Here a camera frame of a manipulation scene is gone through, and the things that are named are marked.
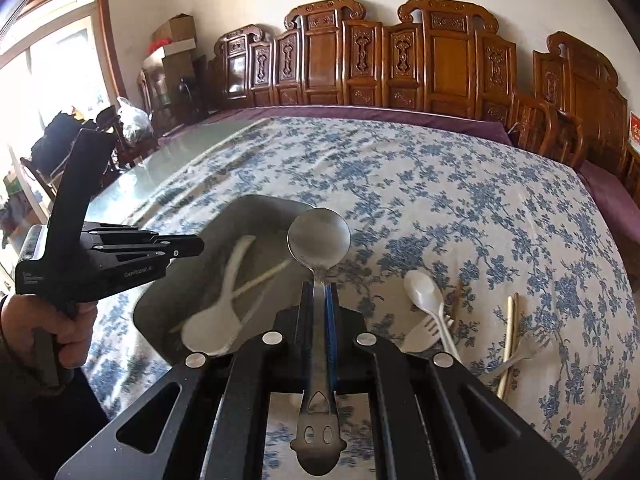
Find grey metal rectangular tray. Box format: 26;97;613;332
134;195;310;365

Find stainless steel spoon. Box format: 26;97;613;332
288;208;350;476

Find white plastic rice spoon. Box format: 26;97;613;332
181;235;255;356

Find white plastic fork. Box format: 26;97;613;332
480;334;550;382
400;315;440;353

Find gold-tipped chopstick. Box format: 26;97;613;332
497;292;518;400

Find person's left hand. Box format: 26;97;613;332
1;294;98;370

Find dark wooden chair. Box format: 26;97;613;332
19;104;126;201

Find blue floral white tablecloth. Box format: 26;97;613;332
89;117;639;479

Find white plastic bag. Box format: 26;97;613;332
117;96;154;145

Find wooden framed window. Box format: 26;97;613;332
1;0;127;171

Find stacked cardboard boxes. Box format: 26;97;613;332
137;13;198;122

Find purple sofa cushion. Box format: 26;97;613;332
160;105;513;146

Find carved wooden long sofa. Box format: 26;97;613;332
207;0;586;162

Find purple armchair cushion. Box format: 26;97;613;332
578;160;640;243

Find carved wooden armchair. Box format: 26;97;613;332
533;32;639;200

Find red greeting card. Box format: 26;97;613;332
629;113;640;153

